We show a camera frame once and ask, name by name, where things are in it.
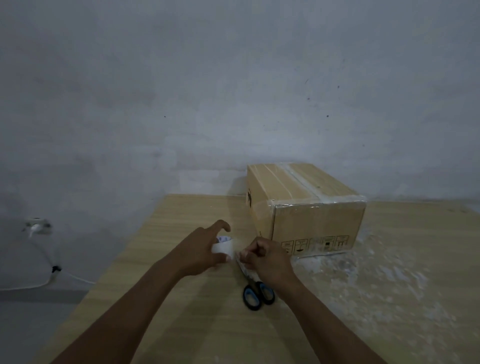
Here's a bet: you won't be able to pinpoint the person's right hand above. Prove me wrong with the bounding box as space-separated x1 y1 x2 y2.
238 236 301 290

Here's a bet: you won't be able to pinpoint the person's left hand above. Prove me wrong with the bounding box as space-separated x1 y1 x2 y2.
161 219 233 279

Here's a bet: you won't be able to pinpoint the clear tape roll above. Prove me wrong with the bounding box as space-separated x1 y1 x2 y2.
210 235 236 265

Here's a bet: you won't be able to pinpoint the black handled scissors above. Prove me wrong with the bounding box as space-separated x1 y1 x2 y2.
234 251 277 312

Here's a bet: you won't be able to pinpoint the brown cardboard box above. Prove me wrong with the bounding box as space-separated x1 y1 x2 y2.
245 162 368 259

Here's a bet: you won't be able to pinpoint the person's right forearm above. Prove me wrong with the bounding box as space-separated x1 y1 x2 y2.
283 279 387 364

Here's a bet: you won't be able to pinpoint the person's left forearm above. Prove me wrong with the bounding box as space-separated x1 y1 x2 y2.
50 262 185 364

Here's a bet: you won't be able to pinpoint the white floor cable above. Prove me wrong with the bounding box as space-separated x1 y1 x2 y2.
0 232 97 293

